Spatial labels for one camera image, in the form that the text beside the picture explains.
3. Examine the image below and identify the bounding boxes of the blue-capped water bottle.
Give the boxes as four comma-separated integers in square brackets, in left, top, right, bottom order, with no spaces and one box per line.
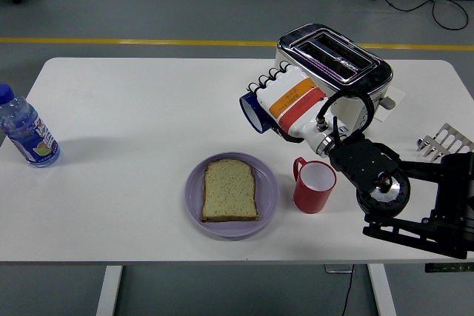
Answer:
[0,83,61,169]

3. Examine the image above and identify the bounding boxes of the cream and chrome toaster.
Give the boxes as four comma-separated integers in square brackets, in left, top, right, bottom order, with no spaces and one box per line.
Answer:
[273,22,398,138]

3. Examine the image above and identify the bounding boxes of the purple plate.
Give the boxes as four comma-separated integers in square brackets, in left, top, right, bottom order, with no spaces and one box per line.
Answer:
[184,151,281,239]

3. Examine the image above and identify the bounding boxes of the bread slice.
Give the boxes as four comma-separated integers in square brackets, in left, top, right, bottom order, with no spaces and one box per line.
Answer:
[200,158,260,223]

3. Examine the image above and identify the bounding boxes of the black cable under table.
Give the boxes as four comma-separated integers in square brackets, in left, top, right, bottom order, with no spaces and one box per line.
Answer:
[340,263,356,316]

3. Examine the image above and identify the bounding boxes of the red cup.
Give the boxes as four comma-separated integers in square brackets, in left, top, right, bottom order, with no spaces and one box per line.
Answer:
[293,156,338,215]

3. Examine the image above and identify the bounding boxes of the black table control panel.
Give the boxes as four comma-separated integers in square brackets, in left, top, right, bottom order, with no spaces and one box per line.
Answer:
[424,262,474,274]

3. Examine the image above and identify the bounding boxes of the blue cup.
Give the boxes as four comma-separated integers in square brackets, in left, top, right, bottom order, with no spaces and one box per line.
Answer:
[238,90,276,135]

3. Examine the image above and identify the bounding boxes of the white card under toaster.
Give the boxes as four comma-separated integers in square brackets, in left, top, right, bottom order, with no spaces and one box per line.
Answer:
[373,85,407,123]

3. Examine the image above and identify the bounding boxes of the white table leg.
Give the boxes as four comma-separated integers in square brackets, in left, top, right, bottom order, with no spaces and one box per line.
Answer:
[367,263,398,316]
[96,265,124,316]

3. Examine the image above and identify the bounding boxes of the metal toast rack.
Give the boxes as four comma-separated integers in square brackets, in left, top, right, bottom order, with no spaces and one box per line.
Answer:
[415,122,474,164]

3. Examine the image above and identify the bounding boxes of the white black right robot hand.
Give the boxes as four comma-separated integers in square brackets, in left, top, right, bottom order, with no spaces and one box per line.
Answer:
[246,59,333,156]

